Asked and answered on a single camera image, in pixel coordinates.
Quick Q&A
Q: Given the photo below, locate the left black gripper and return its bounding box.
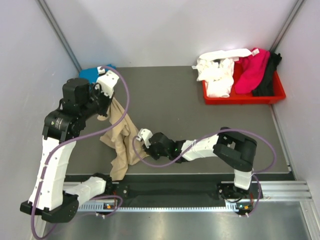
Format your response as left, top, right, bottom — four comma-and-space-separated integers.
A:
80, 82, 115, 120

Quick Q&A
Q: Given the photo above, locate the folded blue t shirt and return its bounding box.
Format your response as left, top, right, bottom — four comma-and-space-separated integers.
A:
78, 66, 108, 84

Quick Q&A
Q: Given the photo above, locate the black t shirt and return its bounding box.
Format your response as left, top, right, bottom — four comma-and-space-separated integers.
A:
252, 52, 282, 97

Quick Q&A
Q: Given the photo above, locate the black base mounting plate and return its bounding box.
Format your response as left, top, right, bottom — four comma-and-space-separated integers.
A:
104, 173, 263, 208

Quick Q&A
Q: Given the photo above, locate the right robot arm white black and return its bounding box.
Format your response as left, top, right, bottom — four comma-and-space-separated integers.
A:
138, 128, 257, 198

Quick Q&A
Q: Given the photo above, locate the red plastic bin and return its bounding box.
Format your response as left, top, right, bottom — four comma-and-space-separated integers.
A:
202, 71, 286, 105

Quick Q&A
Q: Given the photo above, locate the pink t shirt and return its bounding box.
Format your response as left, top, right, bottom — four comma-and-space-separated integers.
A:
234, 48, 271, 95

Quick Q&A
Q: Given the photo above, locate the aluminium frame rail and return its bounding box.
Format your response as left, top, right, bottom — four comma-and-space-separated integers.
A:
65, 181, 311, 205

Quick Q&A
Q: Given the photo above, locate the grey slotted cable duct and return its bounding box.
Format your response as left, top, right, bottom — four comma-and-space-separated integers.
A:
77, 201, 253, 213

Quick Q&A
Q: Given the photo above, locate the white t shirt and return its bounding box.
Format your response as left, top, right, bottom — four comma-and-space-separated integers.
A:
192, 48, 252, 98

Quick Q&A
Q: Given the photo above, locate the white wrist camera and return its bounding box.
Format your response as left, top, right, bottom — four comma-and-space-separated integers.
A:
137, 128, 153, 148
96, 70, 120, 99

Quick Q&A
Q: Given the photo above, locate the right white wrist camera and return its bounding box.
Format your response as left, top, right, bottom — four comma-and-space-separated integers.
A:
137, 128, 153, 148

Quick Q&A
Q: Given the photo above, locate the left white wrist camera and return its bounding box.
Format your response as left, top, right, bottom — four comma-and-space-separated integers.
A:
96, 70, 120, 99

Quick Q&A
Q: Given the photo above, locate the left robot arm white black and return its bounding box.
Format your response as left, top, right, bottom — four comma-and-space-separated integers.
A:
20, 78, 114, 224

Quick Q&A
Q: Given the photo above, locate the beige t shirt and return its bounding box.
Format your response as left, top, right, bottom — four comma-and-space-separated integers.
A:
96, 97, 151, 182

